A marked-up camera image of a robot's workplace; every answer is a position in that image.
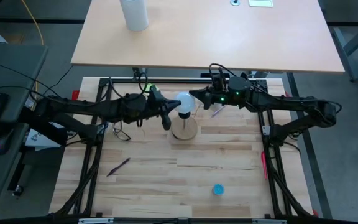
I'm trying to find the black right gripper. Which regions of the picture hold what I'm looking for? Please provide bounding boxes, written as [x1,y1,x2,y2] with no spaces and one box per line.
[188,86,231,111]

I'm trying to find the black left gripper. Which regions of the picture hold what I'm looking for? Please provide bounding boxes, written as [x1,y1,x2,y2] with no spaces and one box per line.
[145,98,183,131]

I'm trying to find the wooden base metal pole lamp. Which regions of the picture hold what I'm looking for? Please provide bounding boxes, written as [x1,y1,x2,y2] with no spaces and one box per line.
[170,112,199,141]

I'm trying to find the clear purple pen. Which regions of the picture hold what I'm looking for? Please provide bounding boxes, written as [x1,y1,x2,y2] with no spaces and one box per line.
[211,105,227,118]

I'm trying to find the black eyeglasses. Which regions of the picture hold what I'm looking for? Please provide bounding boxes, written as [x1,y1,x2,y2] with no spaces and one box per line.
[112,121,132,142]

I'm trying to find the light wooden desk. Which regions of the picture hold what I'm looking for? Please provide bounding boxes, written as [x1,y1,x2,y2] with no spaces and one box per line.
[70,0,346,74]

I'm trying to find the dark purple pen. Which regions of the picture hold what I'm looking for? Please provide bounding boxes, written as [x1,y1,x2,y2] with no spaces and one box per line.
[106,157,131,178]

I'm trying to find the pink pen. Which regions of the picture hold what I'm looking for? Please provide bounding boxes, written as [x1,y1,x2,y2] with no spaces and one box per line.
[260,151,269,180]

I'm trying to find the blue round cap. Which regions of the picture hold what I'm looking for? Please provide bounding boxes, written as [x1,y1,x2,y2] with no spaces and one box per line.
[212,184,226,197]

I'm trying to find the white cylinder container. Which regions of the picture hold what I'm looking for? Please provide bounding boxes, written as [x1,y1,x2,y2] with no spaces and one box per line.
[119,0,150,32]

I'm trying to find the white rectangular desk plate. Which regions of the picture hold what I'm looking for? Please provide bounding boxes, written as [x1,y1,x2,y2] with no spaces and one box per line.
[248,0,274,8]

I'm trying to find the white printed paper sheet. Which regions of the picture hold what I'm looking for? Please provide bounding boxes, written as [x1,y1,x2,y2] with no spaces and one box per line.
[25,113,65,149]

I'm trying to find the black computer mouse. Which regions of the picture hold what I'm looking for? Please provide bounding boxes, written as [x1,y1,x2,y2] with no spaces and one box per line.
[0,129,14,156]

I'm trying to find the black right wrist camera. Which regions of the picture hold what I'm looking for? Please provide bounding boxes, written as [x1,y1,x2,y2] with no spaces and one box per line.
[211,73,230,91]

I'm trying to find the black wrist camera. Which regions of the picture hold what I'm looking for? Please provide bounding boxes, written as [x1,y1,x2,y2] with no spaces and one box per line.
[149,84,164,100]
[211,73,230,91]

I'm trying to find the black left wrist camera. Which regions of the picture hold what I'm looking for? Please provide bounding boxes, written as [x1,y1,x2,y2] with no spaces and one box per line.
[149,84,164,100]

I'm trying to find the black right camera cable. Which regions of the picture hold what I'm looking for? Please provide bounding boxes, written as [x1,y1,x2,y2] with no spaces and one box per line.
[209,62,239,83]

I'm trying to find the grey metal desk frame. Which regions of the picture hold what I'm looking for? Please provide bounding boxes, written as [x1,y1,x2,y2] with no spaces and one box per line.
[332,12,358,83]

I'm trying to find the yellow cable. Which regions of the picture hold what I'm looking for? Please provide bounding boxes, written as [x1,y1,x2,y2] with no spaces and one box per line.
[20,0,45,47]

